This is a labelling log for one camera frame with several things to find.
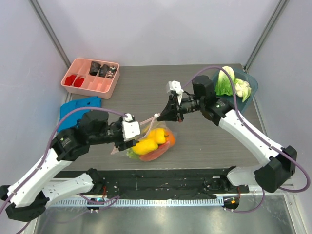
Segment green celery stalk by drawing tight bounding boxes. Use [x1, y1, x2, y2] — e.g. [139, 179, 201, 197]
[126, 148, 140, 159]

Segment orange tangerine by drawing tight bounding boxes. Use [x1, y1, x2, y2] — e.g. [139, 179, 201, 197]
[166, 132, 176, 147]

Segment yellow bell pepper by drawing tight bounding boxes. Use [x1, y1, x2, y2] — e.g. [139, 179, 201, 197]
[147, 128, 168, 145]

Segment clear zip top bag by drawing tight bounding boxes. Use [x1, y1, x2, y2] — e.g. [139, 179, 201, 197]
[111, 114, 176, 162]

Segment yellow mango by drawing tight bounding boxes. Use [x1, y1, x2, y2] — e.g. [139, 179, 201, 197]
[132, 139, 158, 156]

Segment watermelon slice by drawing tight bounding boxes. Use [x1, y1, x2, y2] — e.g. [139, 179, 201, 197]
[139, 142, 170, 162]

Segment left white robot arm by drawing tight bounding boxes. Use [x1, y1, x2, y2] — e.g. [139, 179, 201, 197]
[0, 107, 140, 222]

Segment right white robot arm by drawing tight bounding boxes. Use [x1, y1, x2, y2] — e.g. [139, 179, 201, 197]
[157, 75, 297, 193]

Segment teal food tray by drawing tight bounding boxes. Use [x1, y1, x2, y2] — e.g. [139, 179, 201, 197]
[212, 66, 258, 113]

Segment blue cloth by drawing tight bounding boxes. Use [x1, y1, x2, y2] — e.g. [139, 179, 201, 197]
[58, 96, 103, 132]

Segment white cabbage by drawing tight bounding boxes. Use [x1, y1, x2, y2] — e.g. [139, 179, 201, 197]
[215, 66, 235, 96]

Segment pink divided tray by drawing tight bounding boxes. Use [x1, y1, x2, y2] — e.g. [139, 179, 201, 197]
[60, 58, 120, 99]

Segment dark rolls in tray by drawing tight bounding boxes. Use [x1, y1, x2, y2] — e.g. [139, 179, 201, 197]
[89, 61, 117, 79]

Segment white cauliflower piece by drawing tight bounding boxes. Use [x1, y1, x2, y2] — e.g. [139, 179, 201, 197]
[234, 78, 252, 102]

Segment red items in tray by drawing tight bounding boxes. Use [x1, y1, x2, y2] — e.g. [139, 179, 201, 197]
[64, 75, 85, 88]

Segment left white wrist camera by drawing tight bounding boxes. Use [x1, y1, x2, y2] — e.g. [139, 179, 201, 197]
[121, 113, 140, 142]

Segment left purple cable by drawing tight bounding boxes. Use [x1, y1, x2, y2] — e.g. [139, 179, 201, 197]
[0, 107, 130, 234]

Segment purple cable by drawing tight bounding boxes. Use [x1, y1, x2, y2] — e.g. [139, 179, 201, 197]
[181, 66, 308, 214]
[0, 107, 130, 234]

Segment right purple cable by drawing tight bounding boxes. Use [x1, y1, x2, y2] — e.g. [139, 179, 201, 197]
[181, 66, 308, 214]

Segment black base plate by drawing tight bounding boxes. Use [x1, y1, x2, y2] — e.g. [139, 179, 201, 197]
[52, 168, 254, 199]

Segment slotted cable duct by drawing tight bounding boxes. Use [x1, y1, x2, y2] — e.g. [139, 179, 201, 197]
[52, 196, 224, 207]

